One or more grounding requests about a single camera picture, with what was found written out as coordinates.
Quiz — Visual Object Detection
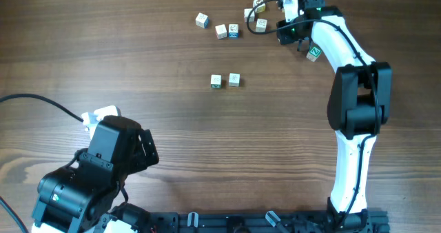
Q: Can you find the green Z wooden block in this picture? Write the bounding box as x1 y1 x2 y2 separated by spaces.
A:
306 46 322 62

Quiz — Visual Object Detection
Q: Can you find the red striped wooden block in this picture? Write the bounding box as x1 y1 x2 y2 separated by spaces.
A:
228 73 240 87

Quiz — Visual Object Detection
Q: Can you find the green bottom wooden block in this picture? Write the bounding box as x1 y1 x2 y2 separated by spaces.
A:
210 74 222 89

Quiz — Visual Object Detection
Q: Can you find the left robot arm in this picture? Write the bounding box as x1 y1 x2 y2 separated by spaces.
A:
32 115 159 232

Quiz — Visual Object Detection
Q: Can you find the yellow picture wooden block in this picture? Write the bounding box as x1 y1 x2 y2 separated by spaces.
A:
253 0 266 13

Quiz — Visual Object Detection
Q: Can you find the red N wooden block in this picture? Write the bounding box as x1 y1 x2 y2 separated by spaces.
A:
256 19 267 32

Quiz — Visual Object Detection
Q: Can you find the plain white wooden block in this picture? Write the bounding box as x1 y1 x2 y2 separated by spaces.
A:
244 8 256 23

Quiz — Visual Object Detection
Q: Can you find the blue picture wooden block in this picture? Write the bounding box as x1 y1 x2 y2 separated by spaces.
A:
228 24 239 38

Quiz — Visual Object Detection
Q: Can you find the wooden block with red side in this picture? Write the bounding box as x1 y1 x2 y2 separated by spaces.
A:
215 24 227 39

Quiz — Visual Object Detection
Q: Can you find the blue edged far-left block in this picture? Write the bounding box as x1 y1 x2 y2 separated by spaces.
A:
195 12 209 28

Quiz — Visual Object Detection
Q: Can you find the right camera cable black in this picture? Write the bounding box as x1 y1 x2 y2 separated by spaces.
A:
245 0 383 227

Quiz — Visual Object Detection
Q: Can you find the camera cable black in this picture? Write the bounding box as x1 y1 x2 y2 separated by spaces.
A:
1 93 83 123
245 0 383 227

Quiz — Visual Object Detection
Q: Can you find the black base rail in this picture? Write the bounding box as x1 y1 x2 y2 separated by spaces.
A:
147 211 391 233

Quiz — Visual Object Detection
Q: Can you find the left camera cable black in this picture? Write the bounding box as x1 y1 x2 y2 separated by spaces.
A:
1 93 83 123

